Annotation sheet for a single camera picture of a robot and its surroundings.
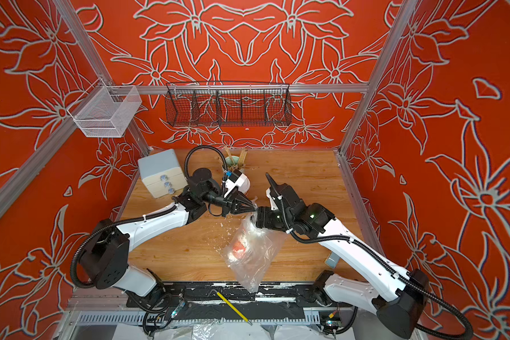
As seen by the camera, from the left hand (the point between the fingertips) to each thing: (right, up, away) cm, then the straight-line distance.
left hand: (255, 209), depth 65 cm
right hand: (0, -4, +5) cm, 6 cm away
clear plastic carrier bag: (-1, -14, +3) cm, 15 cm away
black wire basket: (-13, +44, +34) cm, 57 cm away
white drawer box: (-41, +10, +25) cm, 49 cm away
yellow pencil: (-8, -35, +5) cm, 36 cm away
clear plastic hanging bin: (-67, +38, +26) cm, 81 cm away
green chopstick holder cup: (-11, +17, +33) cm, 38 cm away
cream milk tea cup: (-6, -15, +5) cm, 17 cm away
